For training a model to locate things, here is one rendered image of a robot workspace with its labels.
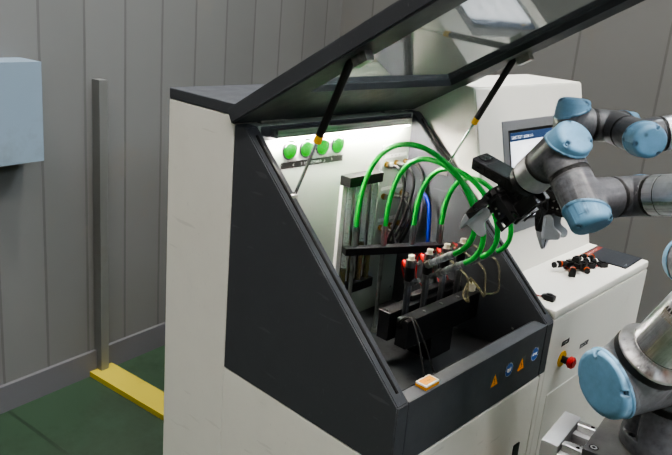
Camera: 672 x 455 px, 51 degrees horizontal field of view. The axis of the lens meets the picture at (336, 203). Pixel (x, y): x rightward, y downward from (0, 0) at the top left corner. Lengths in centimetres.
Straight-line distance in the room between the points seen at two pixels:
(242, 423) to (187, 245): 50
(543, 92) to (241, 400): 138
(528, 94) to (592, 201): 114
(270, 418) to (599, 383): 92
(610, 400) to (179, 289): 124
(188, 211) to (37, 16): 129
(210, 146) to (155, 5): 156
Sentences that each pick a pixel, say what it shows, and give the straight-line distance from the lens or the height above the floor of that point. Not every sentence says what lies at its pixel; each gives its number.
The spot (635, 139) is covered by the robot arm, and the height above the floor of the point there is 154.
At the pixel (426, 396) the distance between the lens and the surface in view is 163.
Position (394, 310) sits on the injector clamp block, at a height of 98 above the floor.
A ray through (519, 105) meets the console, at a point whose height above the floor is 149.
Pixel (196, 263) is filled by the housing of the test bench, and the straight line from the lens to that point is 197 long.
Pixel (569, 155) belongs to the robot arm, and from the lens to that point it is 130.
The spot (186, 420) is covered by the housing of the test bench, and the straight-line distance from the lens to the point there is 222.
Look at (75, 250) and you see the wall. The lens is 327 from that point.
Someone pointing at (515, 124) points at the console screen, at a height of 143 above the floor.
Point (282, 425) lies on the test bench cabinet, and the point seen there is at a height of 73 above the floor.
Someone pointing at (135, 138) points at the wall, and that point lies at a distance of 333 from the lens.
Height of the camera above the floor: 176
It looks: 16 degrees down
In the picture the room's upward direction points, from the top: 5 degrees clockwise
